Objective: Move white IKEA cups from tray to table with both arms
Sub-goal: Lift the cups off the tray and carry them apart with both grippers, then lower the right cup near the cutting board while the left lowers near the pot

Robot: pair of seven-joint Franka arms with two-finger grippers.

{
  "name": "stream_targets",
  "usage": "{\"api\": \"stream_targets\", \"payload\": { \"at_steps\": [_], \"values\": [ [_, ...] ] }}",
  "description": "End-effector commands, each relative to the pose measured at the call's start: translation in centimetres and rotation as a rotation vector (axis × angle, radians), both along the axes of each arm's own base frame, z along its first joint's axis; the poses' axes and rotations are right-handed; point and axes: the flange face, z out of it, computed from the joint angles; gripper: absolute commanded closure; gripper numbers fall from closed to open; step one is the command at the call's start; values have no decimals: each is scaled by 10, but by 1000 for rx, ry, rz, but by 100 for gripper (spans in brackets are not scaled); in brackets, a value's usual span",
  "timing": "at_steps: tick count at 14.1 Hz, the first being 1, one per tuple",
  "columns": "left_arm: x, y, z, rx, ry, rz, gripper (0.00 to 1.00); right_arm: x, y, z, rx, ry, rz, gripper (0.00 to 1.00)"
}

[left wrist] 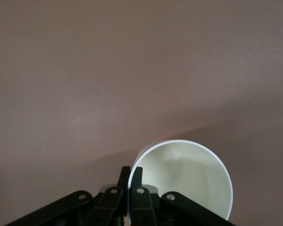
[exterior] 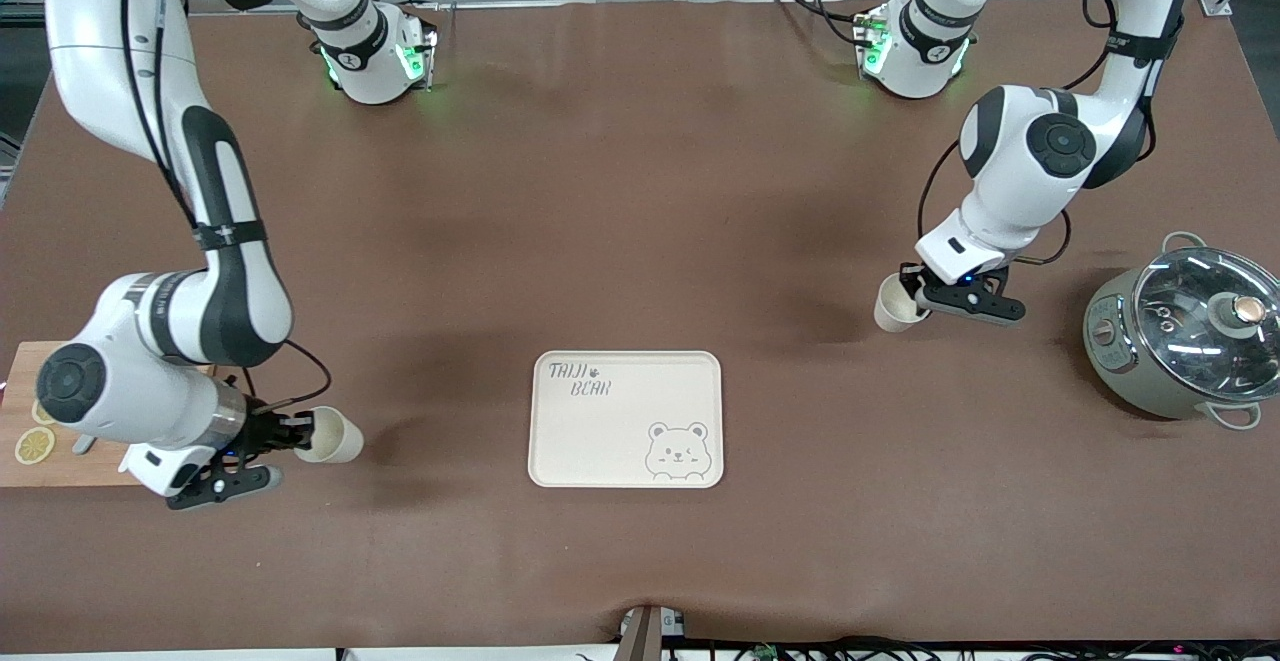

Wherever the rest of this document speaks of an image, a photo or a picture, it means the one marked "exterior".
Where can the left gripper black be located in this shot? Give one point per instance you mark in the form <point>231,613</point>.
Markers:
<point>911,279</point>

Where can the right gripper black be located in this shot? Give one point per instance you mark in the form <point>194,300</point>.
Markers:
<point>262,430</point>

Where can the white IKEA cup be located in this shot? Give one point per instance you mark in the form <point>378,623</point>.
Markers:
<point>338,438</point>
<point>892,313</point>

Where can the right white Franka arm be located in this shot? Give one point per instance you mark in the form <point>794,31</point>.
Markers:
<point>110,41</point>

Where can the left white Franka arm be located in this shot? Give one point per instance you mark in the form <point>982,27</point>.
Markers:
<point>1010,141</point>

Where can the wooden cutting board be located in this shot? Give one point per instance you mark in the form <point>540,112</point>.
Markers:
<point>90,471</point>

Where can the grey-green electric pot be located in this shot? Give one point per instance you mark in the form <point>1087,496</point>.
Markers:
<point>1120,371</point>

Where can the grey knife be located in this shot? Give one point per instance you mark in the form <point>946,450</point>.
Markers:
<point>84,444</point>

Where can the lemon slice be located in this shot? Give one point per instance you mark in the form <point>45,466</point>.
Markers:
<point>40,413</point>
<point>35,445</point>

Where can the glass pot lid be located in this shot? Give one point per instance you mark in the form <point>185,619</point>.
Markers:
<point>1190,331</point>

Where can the brown table cover mat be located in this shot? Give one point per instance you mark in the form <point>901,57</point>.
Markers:
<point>640,191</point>

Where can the white tray with bear print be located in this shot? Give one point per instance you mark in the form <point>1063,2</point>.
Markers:
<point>620,431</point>

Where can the camera stand post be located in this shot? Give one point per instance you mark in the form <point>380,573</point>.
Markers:
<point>640,636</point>

